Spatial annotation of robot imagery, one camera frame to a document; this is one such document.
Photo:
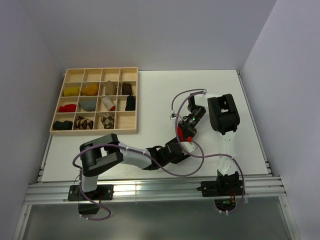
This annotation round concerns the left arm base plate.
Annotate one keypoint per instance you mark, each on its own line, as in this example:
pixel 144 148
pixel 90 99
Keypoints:
pixel 103 192

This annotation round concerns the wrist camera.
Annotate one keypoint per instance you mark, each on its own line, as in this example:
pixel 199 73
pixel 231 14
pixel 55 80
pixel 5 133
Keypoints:
pixel 188 146
pixel 172 115

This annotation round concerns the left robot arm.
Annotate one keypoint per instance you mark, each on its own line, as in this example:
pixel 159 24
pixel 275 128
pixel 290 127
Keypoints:
pixel 101 154

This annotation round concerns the black sock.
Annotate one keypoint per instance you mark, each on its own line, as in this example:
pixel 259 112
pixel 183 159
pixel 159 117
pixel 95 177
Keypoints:
pixel 62 125
pixel 130 103

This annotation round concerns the dark brown rolled sock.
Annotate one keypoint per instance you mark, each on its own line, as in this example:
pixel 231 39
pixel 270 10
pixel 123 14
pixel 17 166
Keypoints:
pixel 126 89

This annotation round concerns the white red-tipped rolled sock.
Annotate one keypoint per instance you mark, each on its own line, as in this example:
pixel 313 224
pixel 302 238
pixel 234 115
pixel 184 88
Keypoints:
pixel 108 104

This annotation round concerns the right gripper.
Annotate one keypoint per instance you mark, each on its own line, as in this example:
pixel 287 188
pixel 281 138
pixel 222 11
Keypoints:
pixel 188 130

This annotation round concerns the yellow rolled sock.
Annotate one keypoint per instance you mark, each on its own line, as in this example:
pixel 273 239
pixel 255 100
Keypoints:
pixel 71 92

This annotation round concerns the red Santa sock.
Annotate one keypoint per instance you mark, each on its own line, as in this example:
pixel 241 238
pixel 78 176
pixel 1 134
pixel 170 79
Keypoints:
pixel 180 134

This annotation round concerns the tan rolled sock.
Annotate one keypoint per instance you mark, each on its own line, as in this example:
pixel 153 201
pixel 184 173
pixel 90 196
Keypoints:
pixel 111 88

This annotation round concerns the black rolled sock in tray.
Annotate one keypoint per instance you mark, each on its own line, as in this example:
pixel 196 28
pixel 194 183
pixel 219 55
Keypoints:
pixel 62 125

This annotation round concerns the wooden compartment tray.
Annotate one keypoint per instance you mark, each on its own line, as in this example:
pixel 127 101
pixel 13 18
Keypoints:
pixel 97 101

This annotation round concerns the argyle rolled sock in tray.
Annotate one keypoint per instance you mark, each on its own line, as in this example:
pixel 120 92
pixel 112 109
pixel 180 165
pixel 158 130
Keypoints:
pixel 83 123

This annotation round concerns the red rolled sock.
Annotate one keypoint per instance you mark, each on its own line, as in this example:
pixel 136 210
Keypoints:
pixel 68 108

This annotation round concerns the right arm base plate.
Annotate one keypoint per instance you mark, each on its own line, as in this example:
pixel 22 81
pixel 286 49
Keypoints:
pixel 210 187

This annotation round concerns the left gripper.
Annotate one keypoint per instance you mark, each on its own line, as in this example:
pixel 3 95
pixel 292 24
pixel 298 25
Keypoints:
pixel 179 157

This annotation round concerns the grey rolled sock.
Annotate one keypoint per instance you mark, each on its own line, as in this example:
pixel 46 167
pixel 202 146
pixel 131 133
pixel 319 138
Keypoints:
pixel 88 105

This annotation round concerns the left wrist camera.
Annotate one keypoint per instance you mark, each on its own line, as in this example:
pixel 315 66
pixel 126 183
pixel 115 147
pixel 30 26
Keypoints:
pixel 188 146

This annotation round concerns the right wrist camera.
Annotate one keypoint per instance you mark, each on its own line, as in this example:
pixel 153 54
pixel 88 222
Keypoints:
pixel 172 115

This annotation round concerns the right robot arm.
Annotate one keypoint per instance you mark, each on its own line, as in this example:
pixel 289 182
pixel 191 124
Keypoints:
pixel 224 119

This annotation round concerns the brown argyle sock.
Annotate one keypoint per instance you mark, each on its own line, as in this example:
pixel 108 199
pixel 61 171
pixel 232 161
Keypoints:
pixel 108 121

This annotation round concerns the orange rolled sock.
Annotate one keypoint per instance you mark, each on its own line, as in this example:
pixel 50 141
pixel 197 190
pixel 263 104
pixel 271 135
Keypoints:
pixel 90 90

